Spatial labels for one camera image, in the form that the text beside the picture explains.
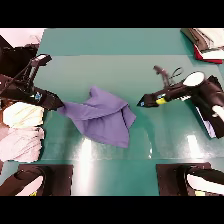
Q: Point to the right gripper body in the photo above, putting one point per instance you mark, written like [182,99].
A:
[151,99]

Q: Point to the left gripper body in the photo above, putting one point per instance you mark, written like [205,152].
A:
[48,99]

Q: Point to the purple T-shirt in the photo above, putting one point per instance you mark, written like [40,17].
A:
[106,118]

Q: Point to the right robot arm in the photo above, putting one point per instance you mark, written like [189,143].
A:
[208,93]

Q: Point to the cream garment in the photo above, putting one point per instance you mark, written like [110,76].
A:
[25,115]

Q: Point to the pale pink garment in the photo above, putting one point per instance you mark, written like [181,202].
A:
[21,143]

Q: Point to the lilac garment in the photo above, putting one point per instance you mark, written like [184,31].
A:
[208,126]

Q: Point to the red garment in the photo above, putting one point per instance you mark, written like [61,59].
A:
[200,55]

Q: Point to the brown garment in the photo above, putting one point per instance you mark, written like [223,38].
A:
[196,37]

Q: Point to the white garment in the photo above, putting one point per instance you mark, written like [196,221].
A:
[215,36]

